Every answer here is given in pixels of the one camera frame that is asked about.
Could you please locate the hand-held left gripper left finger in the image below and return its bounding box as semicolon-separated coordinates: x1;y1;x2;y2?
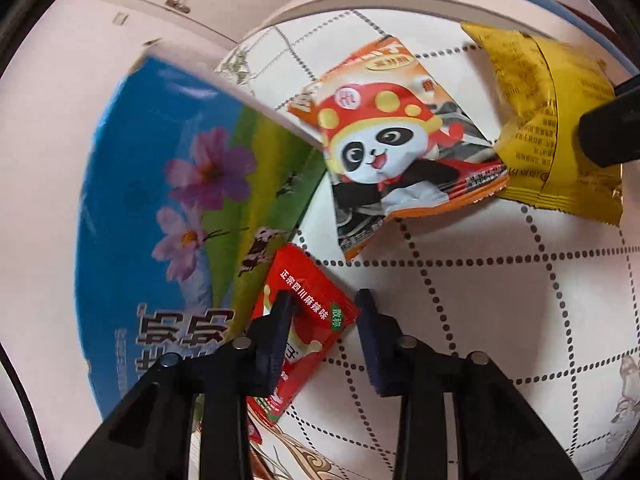
62;290;297;480

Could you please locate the crinkled yellow snack packet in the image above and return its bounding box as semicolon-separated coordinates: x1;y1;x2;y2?
460;21;623;226

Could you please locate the printed cardboard box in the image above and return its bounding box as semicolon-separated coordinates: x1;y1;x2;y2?
75;42;328;421

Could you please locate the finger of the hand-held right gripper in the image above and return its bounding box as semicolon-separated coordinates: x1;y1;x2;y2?
579;74;640;169

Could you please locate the black cable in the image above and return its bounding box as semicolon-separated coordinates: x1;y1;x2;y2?
0;345;55;480

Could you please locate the panda print snack packet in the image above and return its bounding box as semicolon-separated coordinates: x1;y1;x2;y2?
287;35;511;261

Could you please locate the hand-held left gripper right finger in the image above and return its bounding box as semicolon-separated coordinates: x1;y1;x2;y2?
355;288;583;480

